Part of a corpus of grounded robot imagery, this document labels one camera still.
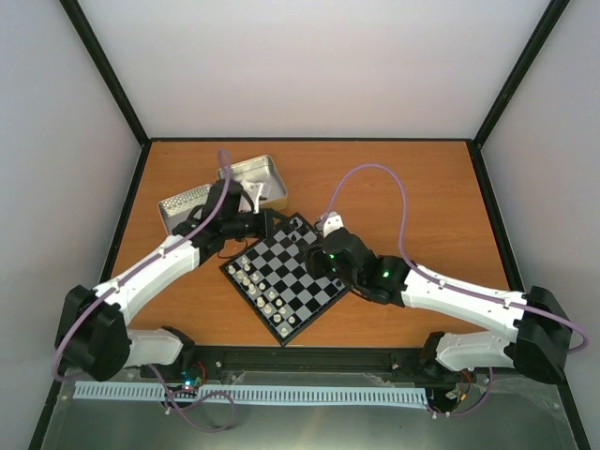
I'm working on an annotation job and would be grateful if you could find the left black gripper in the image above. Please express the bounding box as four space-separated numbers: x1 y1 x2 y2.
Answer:
225 209 291 240

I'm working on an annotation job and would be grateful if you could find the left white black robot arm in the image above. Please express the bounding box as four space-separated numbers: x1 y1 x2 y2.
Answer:
52 180 282 382

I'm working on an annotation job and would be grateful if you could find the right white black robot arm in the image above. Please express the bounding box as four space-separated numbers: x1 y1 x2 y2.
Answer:
303 228 575 384

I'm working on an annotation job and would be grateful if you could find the black and silver chessboard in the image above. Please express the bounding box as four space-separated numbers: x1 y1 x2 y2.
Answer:
220 213 349 347

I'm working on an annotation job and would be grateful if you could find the gold metal tin base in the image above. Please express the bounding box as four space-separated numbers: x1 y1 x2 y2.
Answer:
231 155 288 210

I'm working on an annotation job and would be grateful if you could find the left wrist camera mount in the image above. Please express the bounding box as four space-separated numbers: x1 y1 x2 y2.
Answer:
239 180 271 214

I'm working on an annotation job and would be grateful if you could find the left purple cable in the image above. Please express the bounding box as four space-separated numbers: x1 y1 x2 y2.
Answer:
50 149 236 431

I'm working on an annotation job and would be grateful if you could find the purple cable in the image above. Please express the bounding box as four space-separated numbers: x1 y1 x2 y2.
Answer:
325 163 590 418
50 149 236 431

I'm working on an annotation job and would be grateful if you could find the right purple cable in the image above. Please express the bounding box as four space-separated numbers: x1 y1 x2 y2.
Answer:
325 163 590 418

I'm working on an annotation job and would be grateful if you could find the black aluminium frame rail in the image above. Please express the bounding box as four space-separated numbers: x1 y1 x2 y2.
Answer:
160 346 453 381

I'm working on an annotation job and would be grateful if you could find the light blue slotted cable duct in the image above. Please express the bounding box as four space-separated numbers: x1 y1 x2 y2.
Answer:
72 382 428 409

